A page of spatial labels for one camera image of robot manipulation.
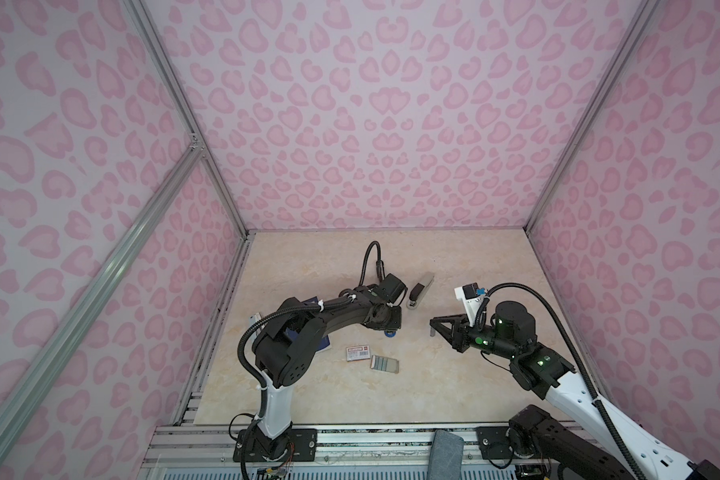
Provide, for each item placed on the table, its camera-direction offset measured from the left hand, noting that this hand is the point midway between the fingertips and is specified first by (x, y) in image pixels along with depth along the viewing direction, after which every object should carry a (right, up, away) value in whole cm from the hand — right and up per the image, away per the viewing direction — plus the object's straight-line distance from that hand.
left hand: (399, 321), depth 92 cm
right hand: (+6, +4, -20) cm, 22 cm away
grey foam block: (+9, -26, -22) cm, 36 cm away
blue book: (-23, +5, -37) cm, 44 cm away
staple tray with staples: (-5, -11, -5) cm, 13 cm away
